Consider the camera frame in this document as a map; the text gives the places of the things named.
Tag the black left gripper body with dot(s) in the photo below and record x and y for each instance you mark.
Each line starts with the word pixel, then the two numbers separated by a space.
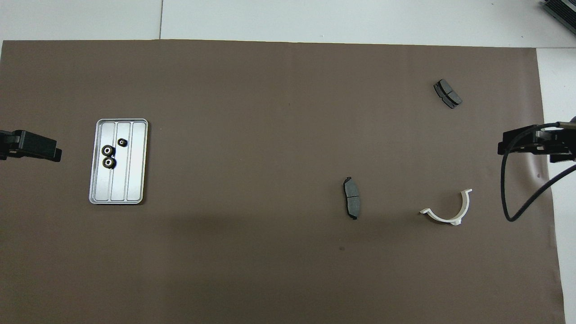
pixel 6 144

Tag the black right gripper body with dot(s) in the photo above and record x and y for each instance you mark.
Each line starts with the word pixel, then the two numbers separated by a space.
pixel 562 144

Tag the large black bearing gear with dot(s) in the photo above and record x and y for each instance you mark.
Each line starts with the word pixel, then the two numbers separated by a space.
pixel 109 162
pixel 107 150

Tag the small black bearing gear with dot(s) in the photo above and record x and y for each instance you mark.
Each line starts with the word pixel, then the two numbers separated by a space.
pixel 123 142

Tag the silver ribbed metal tray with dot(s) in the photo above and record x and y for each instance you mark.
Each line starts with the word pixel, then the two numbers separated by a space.
pixel 135 180

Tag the short dark brake pad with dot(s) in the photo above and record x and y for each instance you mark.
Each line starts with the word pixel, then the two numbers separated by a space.
pixel 447 93

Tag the white semicircular plastic clamp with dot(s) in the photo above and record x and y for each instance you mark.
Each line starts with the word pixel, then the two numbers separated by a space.
pixel 455 221

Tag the black ridged device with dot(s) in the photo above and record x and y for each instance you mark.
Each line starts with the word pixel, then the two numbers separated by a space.
pixel 562 9

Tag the long dark brake pad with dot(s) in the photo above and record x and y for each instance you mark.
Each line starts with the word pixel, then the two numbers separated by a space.
pixel 352 198

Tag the brown paper table mat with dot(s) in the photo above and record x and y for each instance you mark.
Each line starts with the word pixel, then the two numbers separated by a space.
pixel 270 112

